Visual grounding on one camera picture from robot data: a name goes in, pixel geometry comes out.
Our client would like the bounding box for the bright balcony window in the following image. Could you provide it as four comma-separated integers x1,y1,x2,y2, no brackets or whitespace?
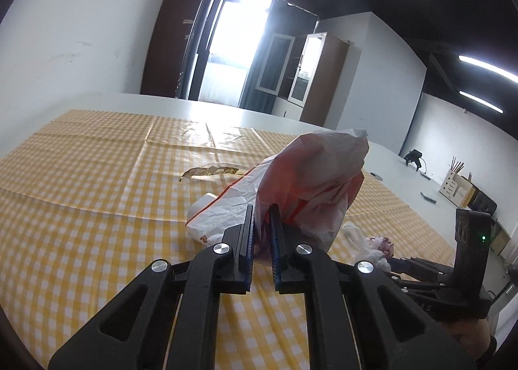
190,0,272,106

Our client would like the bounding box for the white desk organizer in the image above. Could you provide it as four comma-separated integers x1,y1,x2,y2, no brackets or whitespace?
439,171,472,207

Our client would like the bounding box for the black wristband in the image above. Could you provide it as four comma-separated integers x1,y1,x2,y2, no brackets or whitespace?
475,335,499,370

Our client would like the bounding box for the ceiling light bar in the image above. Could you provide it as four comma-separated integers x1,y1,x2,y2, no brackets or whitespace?
459,91,503,114
458,54,518,83

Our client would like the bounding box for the cabinet with glass doors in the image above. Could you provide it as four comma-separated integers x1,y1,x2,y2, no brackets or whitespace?
255,32,349,128

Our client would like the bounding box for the dark brown wardrobe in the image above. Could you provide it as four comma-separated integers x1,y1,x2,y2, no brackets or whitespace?
141,0,211,100

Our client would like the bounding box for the patterned paper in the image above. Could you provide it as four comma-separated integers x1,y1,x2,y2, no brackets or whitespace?
366,236,396,261

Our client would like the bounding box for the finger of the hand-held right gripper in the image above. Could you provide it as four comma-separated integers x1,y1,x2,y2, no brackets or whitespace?
389,257,456,276
394,277,443,295

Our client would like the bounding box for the yellow checkered tablecloth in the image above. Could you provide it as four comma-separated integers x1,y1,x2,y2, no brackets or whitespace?
0,109,456,370

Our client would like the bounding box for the brown snack wrapper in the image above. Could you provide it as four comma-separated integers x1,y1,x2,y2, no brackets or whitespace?
178,163,247,183

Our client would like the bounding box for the dark curtain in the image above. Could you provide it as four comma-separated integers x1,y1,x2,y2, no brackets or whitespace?
238,0,318,111

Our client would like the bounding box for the white and red plastic bag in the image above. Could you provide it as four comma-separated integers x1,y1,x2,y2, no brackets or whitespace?
186,128,371,261

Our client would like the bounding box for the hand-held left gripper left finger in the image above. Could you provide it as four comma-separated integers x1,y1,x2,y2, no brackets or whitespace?
49,204,255,370

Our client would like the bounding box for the black device on stand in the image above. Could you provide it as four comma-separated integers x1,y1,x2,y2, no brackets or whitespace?
404,150,424,171

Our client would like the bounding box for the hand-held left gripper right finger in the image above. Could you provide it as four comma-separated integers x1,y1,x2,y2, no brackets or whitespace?
269,204,478,370

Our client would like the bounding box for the clear plastic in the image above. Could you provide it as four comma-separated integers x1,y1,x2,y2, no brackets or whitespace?
342,222,379,262

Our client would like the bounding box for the person's right hand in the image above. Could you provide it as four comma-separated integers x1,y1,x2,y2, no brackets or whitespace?
439,318,492,359

